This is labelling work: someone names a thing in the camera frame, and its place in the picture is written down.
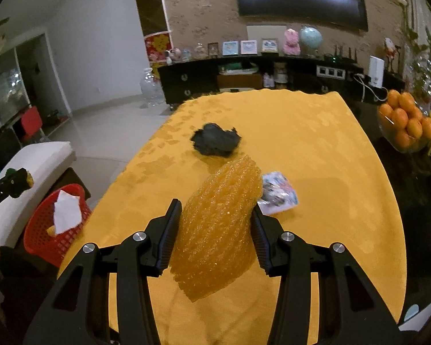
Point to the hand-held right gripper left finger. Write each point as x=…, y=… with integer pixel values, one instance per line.
x=167, y=244

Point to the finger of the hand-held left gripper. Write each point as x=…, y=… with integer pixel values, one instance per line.
x=15, y=183

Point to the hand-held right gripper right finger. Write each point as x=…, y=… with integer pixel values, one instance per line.
x=260, y=246

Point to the small yellow scrap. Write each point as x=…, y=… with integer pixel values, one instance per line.
x=29, y=179
x=51, y=230

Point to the yellow foam net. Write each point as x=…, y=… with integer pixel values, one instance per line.
x=215, y=222

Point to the red plastic basket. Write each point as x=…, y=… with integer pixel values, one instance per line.
x=39, y=233

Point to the white paper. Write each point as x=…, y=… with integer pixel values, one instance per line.
x=67, y=212

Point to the white sofa seat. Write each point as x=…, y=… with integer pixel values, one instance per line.
x=32, y=165

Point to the black chair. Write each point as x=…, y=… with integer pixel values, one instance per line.
x=1, y=149

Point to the colourful printed packet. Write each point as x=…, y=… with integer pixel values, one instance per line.
x=280, y=194

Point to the glass display cabinet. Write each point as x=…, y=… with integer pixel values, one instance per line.
x=3, y=86

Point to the yellow tablecloth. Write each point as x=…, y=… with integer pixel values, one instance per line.
x=309, y=151

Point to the dark grey crumpled bag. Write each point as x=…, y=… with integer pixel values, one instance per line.
x=215, y=140

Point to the clear plastic water jug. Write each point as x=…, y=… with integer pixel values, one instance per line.
x=151, y=88

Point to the wooden drawer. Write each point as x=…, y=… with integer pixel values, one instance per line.
x=239, y=82

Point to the small white bottles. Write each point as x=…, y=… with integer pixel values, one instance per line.
x=268, y=80

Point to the black television cabinet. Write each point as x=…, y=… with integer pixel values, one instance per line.
x=194, y=79

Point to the stacked jars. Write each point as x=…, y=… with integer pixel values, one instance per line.
x=281, y=75

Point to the glass fruit bowl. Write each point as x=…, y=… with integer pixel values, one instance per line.
x=398, y=143

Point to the green items in cabinet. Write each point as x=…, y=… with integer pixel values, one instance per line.
x=237, y=67

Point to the white socket strip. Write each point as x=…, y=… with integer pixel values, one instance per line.
x=330, y=72

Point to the small white toy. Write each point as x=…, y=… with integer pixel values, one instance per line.
x=169, y=56

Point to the pile of oranges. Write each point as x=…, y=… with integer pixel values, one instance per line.
x=406, y=118

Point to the red floral poster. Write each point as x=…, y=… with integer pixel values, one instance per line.
x=158, y=48

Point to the black router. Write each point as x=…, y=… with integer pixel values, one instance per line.
x=341, y=56

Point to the pink plush toy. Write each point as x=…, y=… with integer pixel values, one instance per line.
x=292, y=41

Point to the white upright device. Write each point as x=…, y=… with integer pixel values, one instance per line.
x=376, y=72

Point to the pale blue globe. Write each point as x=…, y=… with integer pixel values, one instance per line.
x=310, y=39

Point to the white board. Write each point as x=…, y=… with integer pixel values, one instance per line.
x=265, y=31

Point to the red and white figurine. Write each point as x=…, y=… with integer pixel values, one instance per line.
x=391, y=47

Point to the artificial pink roses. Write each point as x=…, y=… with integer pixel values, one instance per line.
x=416, y=32

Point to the beige curtain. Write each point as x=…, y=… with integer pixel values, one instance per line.
x=422, y=3

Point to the pink and blue picture frame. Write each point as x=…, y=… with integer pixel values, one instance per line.
x=248, y=47

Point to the dark small picture frame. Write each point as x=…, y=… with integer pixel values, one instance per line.
x=212, y=49

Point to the beige picture frame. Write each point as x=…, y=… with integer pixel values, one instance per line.
x=269, y=45

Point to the black wall television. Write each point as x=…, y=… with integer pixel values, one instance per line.
x=301, y=0

